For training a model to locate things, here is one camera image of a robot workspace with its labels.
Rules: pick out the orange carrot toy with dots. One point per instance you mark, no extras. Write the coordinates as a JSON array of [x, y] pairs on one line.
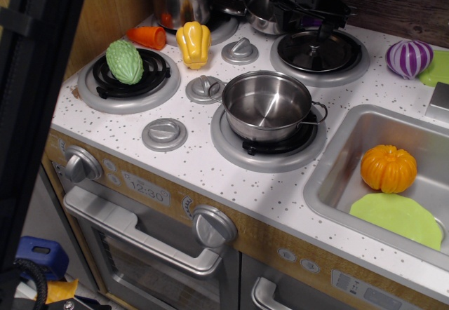
[[148, 36]]

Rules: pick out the green bitter gourd toy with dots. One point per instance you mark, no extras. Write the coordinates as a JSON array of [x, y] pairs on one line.
[[124, 62]]

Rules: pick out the orange pumpkin toy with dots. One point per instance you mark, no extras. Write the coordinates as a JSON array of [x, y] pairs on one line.
[[388, 169]]

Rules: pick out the blue clamp object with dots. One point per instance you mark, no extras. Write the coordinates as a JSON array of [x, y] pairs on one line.
[[47, 254]]

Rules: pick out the small steel lid at back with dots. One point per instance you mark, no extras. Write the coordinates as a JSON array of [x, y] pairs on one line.
[[231, 7]]

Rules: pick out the silver stove knob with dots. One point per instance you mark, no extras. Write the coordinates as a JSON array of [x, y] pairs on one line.
[[201, 90], [241, 52], [165, 134]]

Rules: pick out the silver oven door handle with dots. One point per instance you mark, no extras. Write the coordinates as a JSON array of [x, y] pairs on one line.
[[122, 224]]

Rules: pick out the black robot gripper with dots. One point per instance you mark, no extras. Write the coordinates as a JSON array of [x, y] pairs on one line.
[[294, 14]]

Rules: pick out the shiny steel pot lid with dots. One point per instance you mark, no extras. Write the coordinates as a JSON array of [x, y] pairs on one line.
[[303, 51]]

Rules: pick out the left back burner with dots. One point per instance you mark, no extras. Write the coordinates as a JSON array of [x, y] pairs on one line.
[[221, 26]]

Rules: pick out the green plate in sink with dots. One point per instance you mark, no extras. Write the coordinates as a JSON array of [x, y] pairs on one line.
[[400, 215]]

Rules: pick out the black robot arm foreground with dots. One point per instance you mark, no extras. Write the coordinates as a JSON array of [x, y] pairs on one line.
[[36, 41]]

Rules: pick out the steel pot on front burner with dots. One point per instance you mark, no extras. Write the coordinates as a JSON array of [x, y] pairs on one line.
[[264, 106]]

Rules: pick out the steel pan at back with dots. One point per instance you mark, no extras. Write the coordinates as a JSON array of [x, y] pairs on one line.
[[260, 15]]

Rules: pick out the purple white onion toy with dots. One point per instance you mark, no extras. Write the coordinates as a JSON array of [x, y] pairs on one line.
[[409, 58]]

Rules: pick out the oven clock display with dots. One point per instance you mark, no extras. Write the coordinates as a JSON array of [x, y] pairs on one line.
[[147, 188]]

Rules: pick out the oven dial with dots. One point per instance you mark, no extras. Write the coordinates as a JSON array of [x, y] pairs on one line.
[[81, 165], [211, 227]]

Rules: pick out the silver sink basin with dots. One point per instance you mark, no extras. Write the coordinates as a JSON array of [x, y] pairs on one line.
[[336, 182]]

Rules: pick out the silver stove knob middle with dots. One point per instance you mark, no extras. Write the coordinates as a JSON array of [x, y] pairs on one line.
[[201, 90]]

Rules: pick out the green plate behind onion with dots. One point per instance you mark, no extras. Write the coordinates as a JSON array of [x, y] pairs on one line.
[[437, 71]]

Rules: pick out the right front burner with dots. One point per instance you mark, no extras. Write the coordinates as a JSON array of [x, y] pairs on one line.
[[273, 157]]

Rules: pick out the silver faucet base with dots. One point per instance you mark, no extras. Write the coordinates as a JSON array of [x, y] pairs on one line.
[[438, 107]]

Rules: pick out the burner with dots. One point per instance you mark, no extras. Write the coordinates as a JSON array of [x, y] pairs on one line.
[[273, 157], [221, 26], [101, 90], [324, 79]]

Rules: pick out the right oven dial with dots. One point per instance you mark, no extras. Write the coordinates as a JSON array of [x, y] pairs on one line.
[[211, 227]]

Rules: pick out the right back burner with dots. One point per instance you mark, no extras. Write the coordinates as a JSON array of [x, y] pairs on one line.
[[324, 79]]

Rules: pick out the silver stove knob back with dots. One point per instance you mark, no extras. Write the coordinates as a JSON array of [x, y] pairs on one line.
[[241, 52]]

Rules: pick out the silver stove knob front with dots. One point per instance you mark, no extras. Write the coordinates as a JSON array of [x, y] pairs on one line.
[[165, 134]]

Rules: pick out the left front burner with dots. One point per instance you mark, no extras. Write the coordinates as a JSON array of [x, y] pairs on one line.
[[101, 90]]

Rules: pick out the yellow bell pepper toy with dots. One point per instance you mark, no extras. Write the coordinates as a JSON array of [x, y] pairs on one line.
[[194, 41]]

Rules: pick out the left oven dial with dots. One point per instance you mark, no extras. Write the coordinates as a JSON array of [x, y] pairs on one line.
[[81, 165]]

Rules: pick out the yellow tape piece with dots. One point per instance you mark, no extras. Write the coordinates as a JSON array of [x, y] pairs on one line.
[[61, 290]]

